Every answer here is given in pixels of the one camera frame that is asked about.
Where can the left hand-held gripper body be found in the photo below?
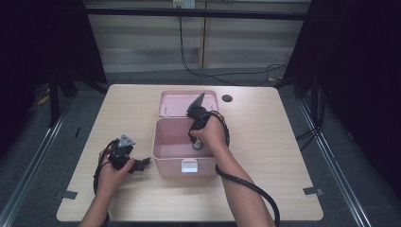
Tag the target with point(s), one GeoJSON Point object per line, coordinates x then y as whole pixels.
{"type": "Point", "coordinates": [119, 157]}

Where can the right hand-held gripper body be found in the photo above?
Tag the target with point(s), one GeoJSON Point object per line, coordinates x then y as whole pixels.
{"type": "Point", "coordinates": [198, 113]}

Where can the small bottle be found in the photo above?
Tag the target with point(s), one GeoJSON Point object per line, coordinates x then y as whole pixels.
{"type": "Point", "coordinates": [198, 145]}

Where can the pink plastic storage box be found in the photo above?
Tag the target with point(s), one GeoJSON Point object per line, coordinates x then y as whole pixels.
{"type": "Point", "coordinates": [171, 138]}

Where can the person's right hand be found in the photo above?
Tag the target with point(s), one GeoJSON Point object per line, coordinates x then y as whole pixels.
{"type": "Point", "coordinates": [212, 134]}

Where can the person's left hand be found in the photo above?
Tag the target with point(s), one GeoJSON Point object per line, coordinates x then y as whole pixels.
{"type": "Point", "coordinates": [108, 178]}

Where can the grey tape piece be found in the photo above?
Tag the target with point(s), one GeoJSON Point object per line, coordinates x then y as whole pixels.
{"type": "Point", "coordinates": [68, 195]}
{"type": "Point", "coordinates": [312, 191]}

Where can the black upright stand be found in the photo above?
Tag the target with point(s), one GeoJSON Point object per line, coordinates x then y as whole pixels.
{"type": "Point", "coordinates": [54, 101]}

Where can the yellow floor tape scrap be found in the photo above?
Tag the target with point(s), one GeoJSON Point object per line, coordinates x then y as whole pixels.
{"type": "Point", "coordinates": [43, 100]}

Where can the black curtain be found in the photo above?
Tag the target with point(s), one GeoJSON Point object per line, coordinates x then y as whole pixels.
{"type": "Point", "coordinates": [41, 41]}
{"type": "Point", "coordinates": [356, 78]}

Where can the metal floor rail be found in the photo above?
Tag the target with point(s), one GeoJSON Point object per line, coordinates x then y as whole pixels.
{"type": "Point", "coordinates": [34, 164]}
{"type": "Point", "coordinates": [337, 176]}

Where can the black horizontal frame bar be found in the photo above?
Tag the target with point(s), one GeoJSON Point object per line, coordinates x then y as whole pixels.
{"type": "Point", "coordinates": [157, 12]}

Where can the white wall power outlet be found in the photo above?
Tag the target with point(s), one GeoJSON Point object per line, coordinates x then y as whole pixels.
{"type": "Point", "coordinates": [183, 3]}

